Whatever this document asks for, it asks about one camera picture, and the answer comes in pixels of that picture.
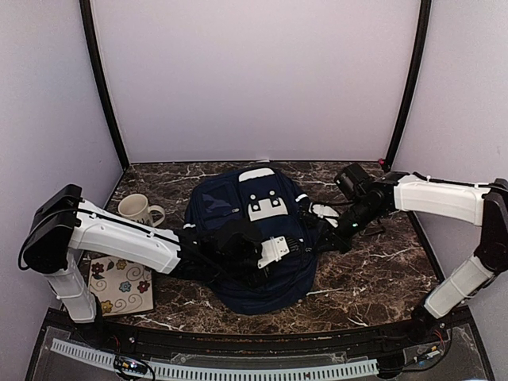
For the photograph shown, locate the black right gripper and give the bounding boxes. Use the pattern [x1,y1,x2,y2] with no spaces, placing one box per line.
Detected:
[314,199,383,253]

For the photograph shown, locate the navy blue backpack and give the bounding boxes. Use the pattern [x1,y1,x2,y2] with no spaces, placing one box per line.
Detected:
[184,167,318,315]

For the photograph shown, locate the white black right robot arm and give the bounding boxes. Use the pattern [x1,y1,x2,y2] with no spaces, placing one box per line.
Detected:
[302,165,507,344]

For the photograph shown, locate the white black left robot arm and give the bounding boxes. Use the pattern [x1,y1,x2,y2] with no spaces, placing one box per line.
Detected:
[17,184,279,346]

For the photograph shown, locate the cream floral mug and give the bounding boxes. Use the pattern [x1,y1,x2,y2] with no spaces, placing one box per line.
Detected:
[117,194,166,227]

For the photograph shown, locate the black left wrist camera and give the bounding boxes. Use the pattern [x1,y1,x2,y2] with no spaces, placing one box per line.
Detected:
[215,219,263,260]

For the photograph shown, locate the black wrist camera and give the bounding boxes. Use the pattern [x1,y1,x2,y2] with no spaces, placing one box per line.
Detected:
[215,219,263,260]
[334,164,374,201]

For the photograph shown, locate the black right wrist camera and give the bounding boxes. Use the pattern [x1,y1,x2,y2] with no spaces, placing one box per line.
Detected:
[334,164,374,201]

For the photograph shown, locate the black front rail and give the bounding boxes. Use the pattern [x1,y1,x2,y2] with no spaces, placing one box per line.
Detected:
[36,307,484,358]

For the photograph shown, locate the white slotted cable duct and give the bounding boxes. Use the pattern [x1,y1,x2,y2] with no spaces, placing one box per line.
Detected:
[50,339,379,380]

